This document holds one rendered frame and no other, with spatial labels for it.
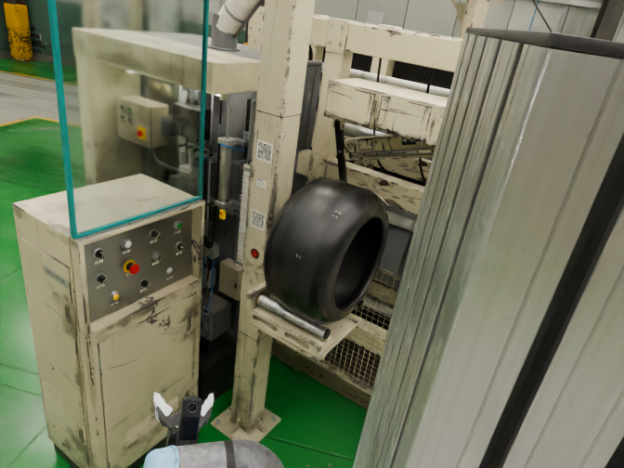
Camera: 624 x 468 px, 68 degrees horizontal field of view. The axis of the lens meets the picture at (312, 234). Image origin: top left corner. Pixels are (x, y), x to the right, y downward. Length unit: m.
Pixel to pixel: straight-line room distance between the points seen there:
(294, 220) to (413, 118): 0.57
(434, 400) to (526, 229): 0.08
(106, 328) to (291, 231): 0.76
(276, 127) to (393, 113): 0.44
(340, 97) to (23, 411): 2.20
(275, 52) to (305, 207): 0.55
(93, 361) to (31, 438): 0.93
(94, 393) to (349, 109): 1.46
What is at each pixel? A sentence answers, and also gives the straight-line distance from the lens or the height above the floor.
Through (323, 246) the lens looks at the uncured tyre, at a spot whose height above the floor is 1.31.
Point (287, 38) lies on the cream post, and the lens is 1.72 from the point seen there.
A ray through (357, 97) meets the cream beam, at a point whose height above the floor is 1.74.
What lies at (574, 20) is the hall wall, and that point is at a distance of 10.97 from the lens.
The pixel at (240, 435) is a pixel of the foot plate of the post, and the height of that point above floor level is 0.01.
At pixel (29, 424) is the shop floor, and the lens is 2.85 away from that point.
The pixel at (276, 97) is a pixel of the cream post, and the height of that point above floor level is 1.72.
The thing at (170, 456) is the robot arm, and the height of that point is 1.36.
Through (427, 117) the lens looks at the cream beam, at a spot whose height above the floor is 1.73.
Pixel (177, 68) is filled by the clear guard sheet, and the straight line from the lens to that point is 1.74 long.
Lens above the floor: 2.03
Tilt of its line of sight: 26 degrees down
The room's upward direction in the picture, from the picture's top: 9 degrees clockwise
